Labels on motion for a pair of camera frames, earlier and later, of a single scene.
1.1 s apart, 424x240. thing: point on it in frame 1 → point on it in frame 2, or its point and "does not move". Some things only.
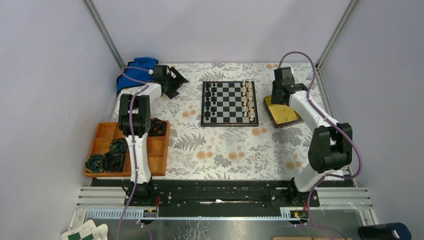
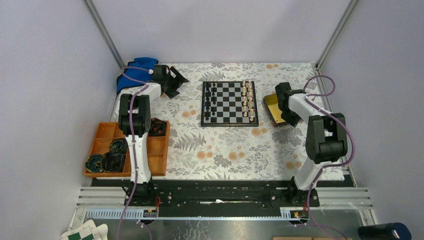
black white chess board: (228, 104) does not move
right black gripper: (274, 99) → (293, 121)
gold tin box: (281, 115) does not move
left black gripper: (170, 82) does not move
